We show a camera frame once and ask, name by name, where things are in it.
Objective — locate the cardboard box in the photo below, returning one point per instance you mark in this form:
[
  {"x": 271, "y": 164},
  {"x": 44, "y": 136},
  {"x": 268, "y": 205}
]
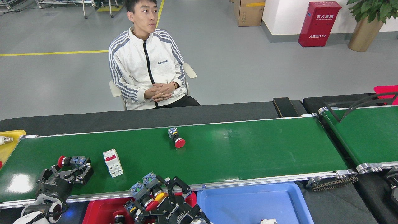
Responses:
[{"x": 248, "y": 14}]

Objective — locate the gold plant pot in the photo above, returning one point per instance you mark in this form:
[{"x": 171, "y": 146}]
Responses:
[{"x": 365, "y": 37}]

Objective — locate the red plastic tray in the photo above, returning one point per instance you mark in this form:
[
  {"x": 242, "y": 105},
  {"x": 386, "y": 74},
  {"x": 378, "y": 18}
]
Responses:
[{"x": 99, "y": 211}]

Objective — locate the white wheeled stand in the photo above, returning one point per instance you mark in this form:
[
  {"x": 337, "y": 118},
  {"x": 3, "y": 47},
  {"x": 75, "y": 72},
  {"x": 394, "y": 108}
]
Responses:
[{"x": 84, "y": 11}]

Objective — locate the blue plastic tray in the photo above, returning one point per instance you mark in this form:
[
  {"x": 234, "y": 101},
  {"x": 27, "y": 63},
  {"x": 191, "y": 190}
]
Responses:
[{"x": 242, "y": 205}]

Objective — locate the white light bulb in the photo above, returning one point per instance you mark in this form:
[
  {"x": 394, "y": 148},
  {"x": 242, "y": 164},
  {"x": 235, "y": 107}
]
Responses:
[{"x": 4, "y": 140}]

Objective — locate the person's right hand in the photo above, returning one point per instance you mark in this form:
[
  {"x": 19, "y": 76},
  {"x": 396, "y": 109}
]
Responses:
[{"x": 157, "y": 98}]

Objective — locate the yellow mushroom push button switch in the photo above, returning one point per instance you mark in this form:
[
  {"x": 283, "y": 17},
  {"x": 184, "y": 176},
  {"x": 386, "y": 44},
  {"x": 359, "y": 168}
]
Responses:
[{"x": 161, "y": 197}]

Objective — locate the red fire extinguisher cabinet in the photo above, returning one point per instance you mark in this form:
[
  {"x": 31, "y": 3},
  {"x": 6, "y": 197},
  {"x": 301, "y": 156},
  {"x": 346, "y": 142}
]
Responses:
[{"x": 319, "y": 25}]

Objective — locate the person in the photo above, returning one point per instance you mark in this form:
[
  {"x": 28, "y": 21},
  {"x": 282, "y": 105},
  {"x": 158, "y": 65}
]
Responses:
[{"x": 140, "y": 62}]

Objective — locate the yellow floor plate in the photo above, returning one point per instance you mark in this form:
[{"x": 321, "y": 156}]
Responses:
[{"x": 107, "y": 8}]

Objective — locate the white chair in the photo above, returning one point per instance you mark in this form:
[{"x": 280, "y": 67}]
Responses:
[{"x": 189, "y": 70}]

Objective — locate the person's left hand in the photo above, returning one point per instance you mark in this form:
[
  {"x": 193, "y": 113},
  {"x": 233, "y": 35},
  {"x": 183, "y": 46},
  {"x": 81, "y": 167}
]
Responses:
[{"x": 164, "y": 88}]

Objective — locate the black flat panel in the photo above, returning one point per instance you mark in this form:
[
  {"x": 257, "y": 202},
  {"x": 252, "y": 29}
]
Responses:
[{"x": 286, "y": 107}]

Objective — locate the long green conveyor belt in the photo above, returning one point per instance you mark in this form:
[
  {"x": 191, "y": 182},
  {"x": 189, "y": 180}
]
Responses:
[{"x": 248, "y": 149}]

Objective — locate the green potted plant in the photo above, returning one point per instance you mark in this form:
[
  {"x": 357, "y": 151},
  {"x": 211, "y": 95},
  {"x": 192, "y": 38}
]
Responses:
[{"x": 373, "y": 9}]

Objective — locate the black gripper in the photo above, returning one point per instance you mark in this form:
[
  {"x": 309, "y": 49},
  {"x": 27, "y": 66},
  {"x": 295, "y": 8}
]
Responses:
[
  {"x": 56, "y": 188},
  {"x": 177, "y": 214}
]

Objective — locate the black guide bar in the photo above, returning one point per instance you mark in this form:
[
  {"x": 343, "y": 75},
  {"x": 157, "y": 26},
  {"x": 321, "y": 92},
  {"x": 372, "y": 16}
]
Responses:
[{"x": 332, "y": 114}]

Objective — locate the small red bin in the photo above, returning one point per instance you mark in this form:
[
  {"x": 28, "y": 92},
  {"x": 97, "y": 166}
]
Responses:
[{"x": 385, "y": 89}]

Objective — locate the green feeder conveyor belt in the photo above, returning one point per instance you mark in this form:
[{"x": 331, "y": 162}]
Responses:
[{"x": 373, "y": 140}]

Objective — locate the yellow plastic tray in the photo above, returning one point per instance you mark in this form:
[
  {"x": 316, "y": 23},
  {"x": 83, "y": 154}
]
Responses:
[{"x": 12, "y": 149}]

